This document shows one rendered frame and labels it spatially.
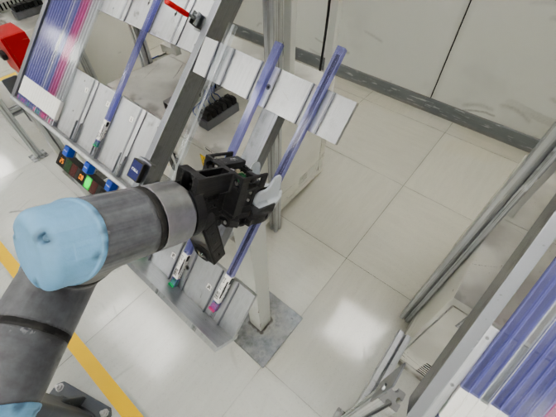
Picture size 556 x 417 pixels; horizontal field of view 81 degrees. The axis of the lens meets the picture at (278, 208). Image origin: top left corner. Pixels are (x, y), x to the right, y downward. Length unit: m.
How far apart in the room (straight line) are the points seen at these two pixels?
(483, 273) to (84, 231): 0.87
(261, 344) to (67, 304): 1.06
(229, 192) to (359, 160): 1.65
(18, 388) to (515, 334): 0.60
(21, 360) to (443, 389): 0.56
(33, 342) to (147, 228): 0.14
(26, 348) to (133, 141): 0.66
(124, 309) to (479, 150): 2.14
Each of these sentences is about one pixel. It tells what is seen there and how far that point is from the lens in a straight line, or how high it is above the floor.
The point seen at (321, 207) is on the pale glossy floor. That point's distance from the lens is 1.75.
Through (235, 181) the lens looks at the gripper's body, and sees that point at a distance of 0.43.
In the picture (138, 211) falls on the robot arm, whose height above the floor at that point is 1.11.
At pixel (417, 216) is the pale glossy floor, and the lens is 1.84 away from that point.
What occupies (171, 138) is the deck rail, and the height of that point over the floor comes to 0.81.
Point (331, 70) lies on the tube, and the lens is 0.55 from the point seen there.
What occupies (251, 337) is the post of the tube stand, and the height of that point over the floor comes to 0.01.
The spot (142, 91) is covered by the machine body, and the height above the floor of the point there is 0.62.
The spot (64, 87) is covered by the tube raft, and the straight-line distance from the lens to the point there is 1.23.
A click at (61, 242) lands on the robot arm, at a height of 1.13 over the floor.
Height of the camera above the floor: 1.35
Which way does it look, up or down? 52 degrees down
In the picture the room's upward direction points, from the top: straight up
